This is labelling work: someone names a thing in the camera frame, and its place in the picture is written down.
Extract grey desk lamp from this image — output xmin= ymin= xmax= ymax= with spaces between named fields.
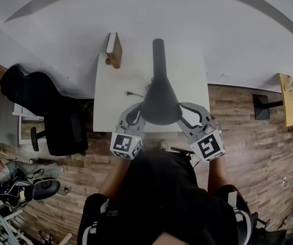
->
xmin=143 ymin=38 xmax=183 ymax=126

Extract black power plug with cord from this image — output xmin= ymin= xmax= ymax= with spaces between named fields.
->
xmin=124 ymin=90 xmax=146 ymax=99

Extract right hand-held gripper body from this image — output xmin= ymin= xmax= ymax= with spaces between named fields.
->
xmin=186 ymin=115 xmax=226 ymax=162

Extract white power strip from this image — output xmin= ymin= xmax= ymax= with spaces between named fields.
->
xmin=280 ymin=174 xmax=293 ymax=188

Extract wooden leg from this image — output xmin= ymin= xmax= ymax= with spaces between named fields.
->
xmin=58 ymin=233 xmax=72 ymax=245

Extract person's black shirt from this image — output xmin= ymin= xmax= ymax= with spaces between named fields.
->
xmin=77 ymin=148 xmax=254 ymax=245

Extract person's shoe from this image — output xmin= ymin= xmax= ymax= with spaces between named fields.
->
xmin=158 ymin=139 xmax=170 ymax=152

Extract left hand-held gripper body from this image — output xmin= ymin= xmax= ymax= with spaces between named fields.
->
xmin=110 ymin=120 xmax=147 ymax=161

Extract black table base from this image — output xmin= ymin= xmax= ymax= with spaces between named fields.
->
xmin=252 ymin=94 xmax=284 ymax=121

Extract person's right forearm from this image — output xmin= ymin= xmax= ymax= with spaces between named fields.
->
xmin=206 ymin=154 xmax=230 ymax=196

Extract yellow wooden table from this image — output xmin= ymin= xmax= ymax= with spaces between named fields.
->
xmin=279 ymin=72 xmax=293 ymax=127

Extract black swivel chair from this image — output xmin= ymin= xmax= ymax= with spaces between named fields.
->
xmin=251 ymin=212 xmax=293 ymax=245

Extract white table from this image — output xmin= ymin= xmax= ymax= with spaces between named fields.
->
xmin=92 ymin=50 xmax=210 ymax=133

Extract brown hardcover book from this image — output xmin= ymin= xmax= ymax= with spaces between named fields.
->
xmin=105 ymin=32 xmax=123 ymax=70

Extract grey side desk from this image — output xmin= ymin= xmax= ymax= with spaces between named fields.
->
xmin=0 ymin=90 xmax=45 ymax=146

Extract person's left forearm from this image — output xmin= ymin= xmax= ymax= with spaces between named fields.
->
xmin=99 ymin=157 xmax=132 ymax=199

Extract black office chair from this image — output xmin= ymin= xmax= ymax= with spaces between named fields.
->
xmin=0 ymin=64 xmax=89 ymax=157

